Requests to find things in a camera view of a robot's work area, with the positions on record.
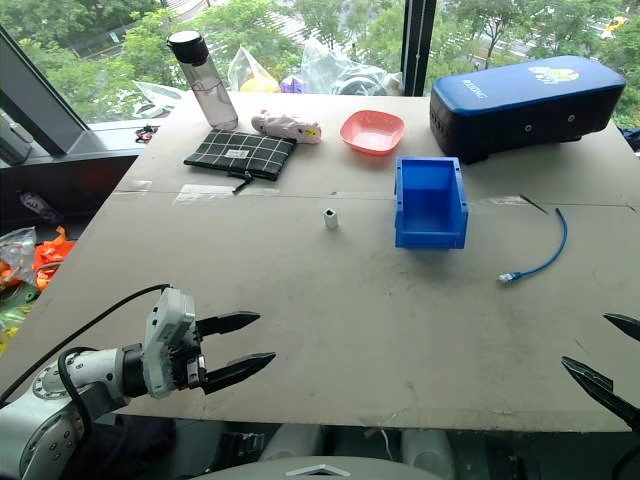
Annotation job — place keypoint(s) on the grey device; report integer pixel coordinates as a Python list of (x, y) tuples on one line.
[(12, 142)]

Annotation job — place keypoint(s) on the blue plastic storage bin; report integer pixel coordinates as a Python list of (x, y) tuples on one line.
[(430, 200)]

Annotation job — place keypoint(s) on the crumpled clear plastic bag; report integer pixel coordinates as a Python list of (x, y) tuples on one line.
[(157, 97)]

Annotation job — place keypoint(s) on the pink plastic bowl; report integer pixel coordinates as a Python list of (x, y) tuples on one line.
[(372, 131)]

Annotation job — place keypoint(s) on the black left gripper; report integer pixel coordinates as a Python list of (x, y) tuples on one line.
[(191, 365)]

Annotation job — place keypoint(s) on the small red and black item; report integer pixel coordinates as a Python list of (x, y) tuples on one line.
[(146, 133)]

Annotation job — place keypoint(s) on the clear bottle with black lid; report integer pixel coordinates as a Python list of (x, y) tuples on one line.
[(210, 95)]

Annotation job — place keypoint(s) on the grey slanted window beam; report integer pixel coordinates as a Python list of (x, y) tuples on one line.
[(45, 95)]

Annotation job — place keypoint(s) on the grey robot torso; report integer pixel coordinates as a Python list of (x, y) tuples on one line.
[(315, 470)]

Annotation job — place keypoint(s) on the clear bag with yellow contents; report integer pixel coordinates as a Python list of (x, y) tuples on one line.
[(252, 75)]

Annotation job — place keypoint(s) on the purple patterned item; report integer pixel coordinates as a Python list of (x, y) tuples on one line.
[(40, 206)]

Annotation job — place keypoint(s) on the black window frame post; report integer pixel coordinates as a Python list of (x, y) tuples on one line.
[(419, 45)]

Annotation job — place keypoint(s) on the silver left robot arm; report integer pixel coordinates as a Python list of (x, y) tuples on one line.
[(47, 395)]

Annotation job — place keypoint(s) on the orange plastic bag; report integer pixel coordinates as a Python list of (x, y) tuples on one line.
[(50, 255)]

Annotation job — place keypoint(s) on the purple packet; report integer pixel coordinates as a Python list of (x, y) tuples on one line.
[(292, 85)]

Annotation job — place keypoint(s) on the green and yellow packet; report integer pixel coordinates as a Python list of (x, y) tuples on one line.
[(12, 320)]

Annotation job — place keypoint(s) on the large clear plastic bag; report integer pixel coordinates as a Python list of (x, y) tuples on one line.
[(340, 70)]

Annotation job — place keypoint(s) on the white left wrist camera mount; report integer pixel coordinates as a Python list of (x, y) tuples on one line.
[(167, 330)]

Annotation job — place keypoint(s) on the clear bag with snacks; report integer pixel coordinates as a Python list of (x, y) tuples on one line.
[(15, 257)]

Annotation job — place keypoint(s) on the white rounded robot part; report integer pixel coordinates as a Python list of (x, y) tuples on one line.
[(292, 442), (427, 452)]

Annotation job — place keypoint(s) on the pink plush toy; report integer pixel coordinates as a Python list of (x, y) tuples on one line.
[(285, 126)]

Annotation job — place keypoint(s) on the black grid zipper pouch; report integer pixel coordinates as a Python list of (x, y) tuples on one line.
[(235, 150)]

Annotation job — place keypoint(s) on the blue and black padded case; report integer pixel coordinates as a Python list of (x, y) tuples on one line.
[(525, 100)]

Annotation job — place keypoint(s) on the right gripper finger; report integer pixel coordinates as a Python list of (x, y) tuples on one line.
[(627, 326), (600, 387)]

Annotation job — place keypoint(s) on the small white cylinder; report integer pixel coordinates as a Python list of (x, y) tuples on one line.
[(331, 220)]

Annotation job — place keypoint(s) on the clear tape strip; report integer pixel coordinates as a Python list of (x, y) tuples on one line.
[(210, 192)]

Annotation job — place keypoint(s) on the thin black stick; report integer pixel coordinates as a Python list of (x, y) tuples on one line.
[(534, 203)]

